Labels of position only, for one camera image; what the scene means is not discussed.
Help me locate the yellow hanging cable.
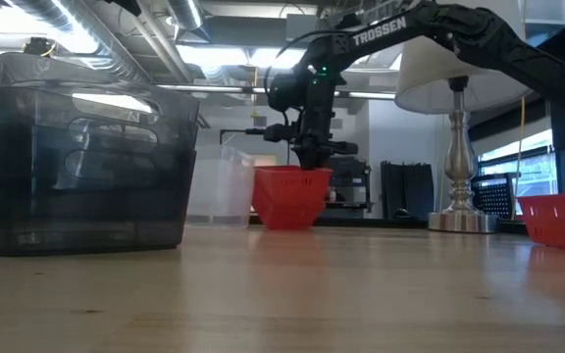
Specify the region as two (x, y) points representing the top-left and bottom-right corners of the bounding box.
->
(511, 96), (527, 220)

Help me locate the black equipment cabinet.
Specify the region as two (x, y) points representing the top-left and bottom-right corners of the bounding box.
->
(329, 155), (373, 213)

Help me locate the clear plastic basket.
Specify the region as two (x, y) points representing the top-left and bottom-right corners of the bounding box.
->
(191, 143), (257, 217)
(186, 156), (257, 227)

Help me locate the white shade silver table lamp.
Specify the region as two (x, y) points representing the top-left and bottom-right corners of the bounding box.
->
(393, 34), (534, 234)

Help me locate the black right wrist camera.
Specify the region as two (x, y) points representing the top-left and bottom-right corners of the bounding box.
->
(245, 122), (303, 144)

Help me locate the long ceiling light strip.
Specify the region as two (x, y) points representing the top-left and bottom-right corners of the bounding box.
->
(157, 83), (396, 100)

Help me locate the red mesh plastic basket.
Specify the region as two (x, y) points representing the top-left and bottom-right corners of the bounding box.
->
(516, 192), (565, 254)
(251, 165), (334, 207)
(256, 193), (329, 231)

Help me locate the small silver ceiling duct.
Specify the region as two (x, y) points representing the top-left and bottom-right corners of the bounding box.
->
(167, 0), (205, 30)

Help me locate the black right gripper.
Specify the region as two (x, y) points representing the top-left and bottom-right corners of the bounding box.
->
(294, 92), (360, 171)

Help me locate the black yellow ceiling device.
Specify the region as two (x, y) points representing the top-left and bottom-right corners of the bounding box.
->
(21, 36), (59, 58)

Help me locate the black framed window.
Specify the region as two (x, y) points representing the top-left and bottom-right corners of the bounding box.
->
(476, 100), (565, 207)

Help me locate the large silver ceiling duct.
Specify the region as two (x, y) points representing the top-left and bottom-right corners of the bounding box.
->
(10, 0), (149, 84)

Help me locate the smoky grey plastic basket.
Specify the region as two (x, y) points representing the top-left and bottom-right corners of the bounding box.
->
(0, 85), (200, 225)
(0, 121), (198, 257)
(0, 51), (190, 192)

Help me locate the black perforated bin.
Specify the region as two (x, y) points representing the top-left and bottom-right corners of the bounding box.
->
(470, 173), (517, 221)

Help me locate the black curtain panel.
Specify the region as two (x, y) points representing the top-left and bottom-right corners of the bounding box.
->
(380, 161), (435, 221)

